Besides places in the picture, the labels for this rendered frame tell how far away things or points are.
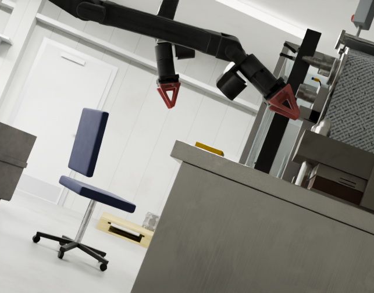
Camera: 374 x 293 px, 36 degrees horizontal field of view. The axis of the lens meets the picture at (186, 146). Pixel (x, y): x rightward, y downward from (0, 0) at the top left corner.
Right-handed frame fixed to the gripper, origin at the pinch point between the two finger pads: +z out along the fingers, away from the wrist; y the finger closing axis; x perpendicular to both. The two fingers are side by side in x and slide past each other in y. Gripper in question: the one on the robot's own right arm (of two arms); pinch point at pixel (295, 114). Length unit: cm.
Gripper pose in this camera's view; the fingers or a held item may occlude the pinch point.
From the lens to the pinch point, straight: 150.7
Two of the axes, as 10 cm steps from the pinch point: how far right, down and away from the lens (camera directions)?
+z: 6.5, 7.4, -1.9
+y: -1.4, -1.3, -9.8
